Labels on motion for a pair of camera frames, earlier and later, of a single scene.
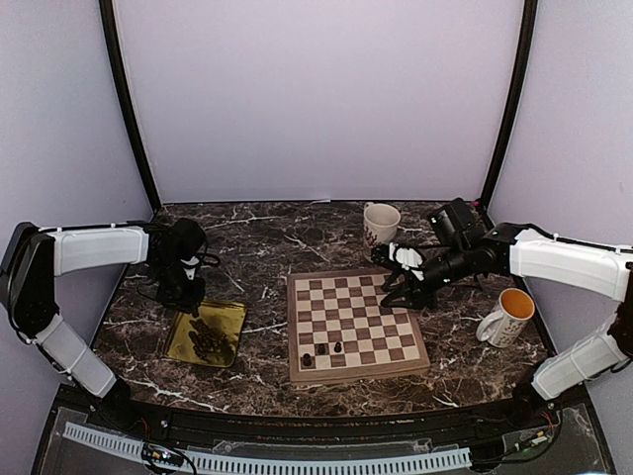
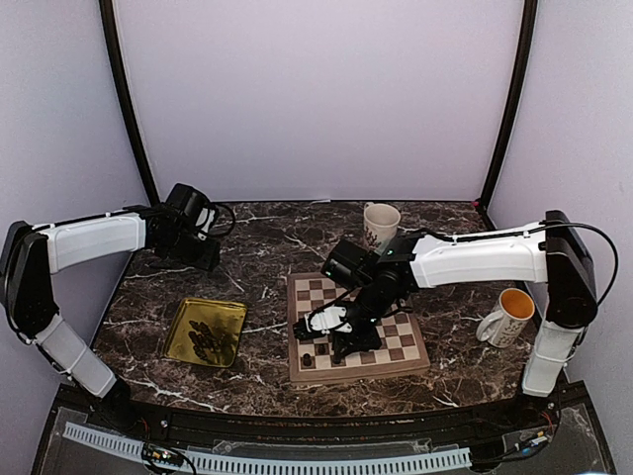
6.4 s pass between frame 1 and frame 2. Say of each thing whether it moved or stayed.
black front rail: stayed
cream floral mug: stayed
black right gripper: moved
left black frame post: stayed
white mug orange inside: stayed
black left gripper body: moved
